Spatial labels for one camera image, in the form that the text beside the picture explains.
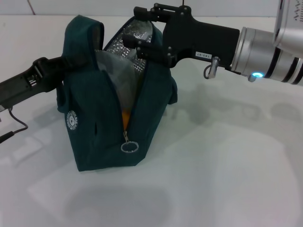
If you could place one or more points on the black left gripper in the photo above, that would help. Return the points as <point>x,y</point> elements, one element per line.
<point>19,84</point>

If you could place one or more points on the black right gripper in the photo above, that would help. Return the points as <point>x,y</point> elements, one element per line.
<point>203,40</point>

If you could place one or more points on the dark teal insulated lunch bag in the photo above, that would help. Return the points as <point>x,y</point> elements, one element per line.
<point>90,118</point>

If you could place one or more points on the orange pear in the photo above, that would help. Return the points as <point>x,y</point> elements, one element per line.
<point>126,117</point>

